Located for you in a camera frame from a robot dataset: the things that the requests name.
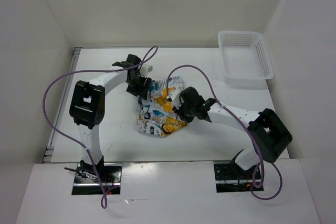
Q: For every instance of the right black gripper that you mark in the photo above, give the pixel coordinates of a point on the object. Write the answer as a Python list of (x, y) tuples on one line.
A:
[(179, 113)]

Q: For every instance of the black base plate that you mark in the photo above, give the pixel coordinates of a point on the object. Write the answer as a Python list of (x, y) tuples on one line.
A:
[(229, 181), (88, 184)]

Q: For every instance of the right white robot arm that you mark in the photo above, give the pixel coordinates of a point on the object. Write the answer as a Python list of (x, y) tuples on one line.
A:
[(269, 136)]

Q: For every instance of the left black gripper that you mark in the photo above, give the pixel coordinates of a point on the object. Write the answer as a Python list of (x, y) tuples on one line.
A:
[(141, 91)]

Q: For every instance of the white plastic basket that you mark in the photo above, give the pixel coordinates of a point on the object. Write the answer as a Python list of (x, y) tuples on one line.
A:
[(244, 56)]

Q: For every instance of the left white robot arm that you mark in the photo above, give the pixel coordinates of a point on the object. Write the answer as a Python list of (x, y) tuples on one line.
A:
[(87, 107)]

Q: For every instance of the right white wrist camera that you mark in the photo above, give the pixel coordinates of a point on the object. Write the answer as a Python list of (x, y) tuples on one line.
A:
[(174, 97)]

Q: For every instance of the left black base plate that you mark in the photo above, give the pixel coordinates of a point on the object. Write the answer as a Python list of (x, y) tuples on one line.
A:
[(88, 184)]

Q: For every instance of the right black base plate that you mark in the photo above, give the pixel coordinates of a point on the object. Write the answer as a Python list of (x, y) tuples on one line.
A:
[(229, 181)]

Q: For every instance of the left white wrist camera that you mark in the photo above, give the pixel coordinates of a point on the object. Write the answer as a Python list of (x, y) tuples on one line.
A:
[(144, 70)]

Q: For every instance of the colourful printed shorts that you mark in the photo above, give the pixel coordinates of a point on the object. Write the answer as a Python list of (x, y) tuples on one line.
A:
[(155, 114)]

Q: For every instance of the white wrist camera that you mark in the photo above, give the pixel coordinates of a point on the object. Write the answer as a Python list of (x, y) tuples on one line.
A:
[(174, 97), (144, 70)]

